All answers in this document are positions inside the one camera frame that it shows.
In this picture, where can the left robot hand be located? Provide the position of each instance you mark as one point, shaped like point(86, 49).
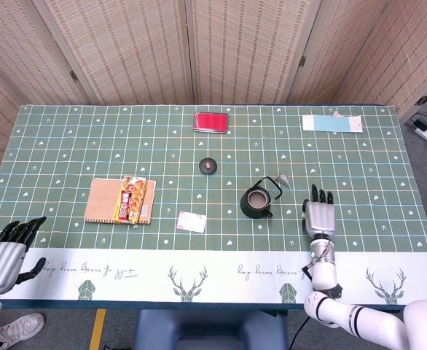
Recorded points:
point(0, 264)

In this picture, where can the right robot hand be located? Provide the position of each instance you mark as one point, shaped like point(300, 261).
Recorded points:
point(321, 218)

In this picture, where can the white tea bag green tag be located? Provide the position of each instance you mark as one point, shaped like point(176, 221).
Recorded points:
point(282, 178)

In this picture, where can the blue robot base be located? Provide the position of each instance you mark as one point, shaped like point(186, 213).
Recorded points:
point(210, 330)

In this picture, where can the black cast iron teapot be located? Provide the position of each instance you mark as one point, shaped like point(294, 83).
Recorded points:
point(248, 209)

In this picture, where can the black teapot lid brown knob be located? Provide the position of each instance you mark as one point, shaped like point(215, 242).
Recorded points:
point(208, 166)

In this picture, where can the white sneaker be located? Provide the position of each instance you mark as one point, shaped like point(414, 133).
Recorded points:
point(20, 328)

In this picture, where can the white and blue envelope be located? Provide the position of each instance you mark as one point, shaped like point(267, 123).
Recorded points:
point(332, 123)

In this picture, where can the small pink paper scrap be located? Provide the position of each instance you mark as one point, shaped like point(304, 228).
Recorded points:
point(337, 113)

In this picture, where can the brown spiral notebook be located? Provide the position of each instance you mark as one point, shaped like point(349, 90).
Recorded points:
point(102, 200)

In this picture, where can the pink patterned card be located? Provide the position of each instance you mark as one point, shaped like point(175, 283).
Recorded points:
point(191, 221)

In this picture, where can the green checkered tablecloth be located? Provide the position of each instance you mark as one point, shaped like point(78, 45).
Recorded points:
point(213, 146)

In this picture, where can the yellow curry box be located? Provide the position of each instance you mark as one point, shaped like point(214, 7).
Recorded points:
point(129, 200)

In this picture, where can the red flat case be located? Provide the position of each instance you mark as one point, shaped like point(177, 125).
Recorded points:
point(210, 122)

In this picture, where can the woven folding screen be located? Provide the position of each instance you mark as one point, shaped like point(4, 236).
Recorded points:
point(133, 47)

